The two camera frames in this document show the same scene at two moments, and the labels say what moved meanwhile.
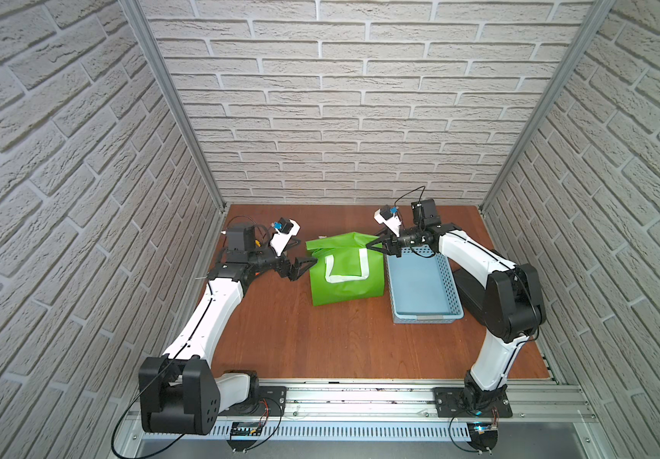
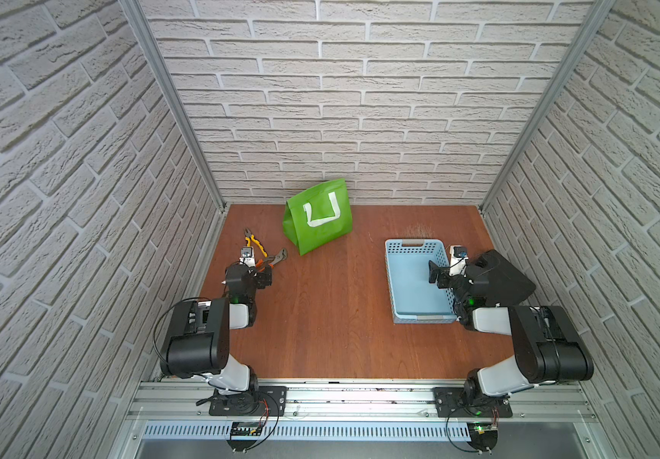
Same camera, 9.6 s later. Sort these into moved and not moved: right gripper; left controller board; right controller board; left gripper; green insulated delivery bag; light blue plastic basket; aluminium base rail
Moved: left gripper; green insulated delivery bag; right gripper
Not moved: light blue plastic basket; aluminium base rail; left controller board; right controller board
